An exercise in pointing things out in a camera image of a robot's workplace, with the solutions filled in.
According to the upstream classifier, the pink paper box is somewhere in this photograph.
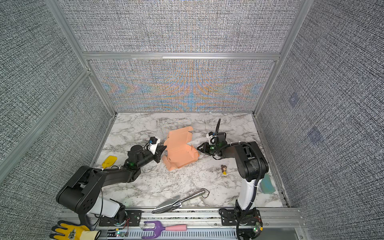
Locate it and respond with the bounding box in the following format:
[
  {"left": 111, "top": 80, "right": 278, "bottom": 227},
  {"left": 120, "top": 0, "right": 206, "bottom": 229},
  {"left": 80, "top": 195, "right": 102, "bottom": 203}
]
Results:
[{"left": 162, "top": 126, "right": 200, "bottom": 171}]

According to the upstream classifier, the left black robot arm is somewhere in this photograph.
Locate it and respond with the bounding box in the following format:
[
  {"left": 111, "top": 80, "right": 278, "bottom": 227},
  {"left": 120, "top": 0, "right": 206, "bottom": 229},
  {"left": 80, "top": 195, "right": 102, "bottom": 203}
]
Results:
[{"left": 56, "top": 137, "right": 167, "bottom": 227}]

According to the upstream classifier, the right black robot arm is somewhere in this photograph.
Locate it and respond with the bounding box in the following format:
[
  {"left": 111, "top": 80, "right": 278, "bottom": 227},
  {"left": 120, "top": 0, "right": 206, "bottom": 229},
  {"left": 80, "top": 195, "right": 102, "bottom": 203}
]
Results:
[{"left": 197, "top": 132, "right": 269, "bottom": 229}]

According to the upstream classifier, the small brown yellow figurine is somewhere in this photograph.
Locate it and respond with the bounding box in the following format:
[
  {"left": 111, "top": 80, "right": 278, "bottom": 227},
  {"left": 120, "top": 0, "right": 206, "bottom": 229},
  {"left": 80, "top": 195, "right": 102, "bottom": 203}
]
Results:
[{"left": 221, "top": 165, "right": 227, "bottom": 176}]

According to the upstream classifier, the metal garden trowel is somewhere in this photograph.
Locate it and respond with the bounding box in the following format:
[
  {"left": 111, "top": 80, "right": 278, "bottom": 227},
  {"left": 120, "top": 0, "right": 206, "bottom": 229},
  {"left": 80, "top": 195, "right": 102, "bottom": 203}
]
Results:
[{"left": 152, "top": 188, "right": 210, "bottom": 214}]

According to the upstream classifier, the teal sponge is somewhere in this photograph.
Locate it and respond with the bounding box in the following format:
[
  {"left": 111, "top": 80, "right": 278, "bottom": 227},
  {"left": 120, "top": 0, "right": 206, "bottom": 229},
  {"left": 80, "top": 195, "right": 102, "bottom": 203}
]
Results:
[{"left": 261, "top": 178, "right": 276, "bottom": 194}]

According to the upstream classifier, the purple pink hand rake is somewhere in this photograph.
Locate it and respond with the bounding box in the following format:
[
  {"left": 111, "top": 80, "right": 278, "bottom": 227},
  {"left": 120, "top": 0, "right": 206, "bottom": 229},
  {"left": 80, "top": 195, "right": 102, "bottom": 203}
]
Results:
[{"left": 142, "top": 221, "right": 188, "bottom": 240}]

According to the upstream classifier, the yellow black work glove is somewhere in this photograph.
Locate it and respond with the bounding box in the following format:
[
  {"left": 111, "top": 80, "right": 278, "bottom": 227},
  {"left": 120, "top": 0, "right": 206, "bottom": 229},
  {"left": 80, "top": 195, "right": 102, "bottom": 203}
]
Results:
[{"left": 50, "top": 220, "right": 102, "bottom": 240}]

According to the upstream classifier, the yellow handled tool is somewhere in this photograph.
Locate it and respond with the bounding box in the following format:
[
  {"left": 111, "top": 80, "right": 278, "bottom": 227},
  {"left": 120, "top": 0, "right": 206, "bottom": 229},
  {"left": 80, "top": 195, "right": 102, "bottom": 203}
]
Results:
[{"left": 101, "top": 156, "right": 118, "bottom": 169}]

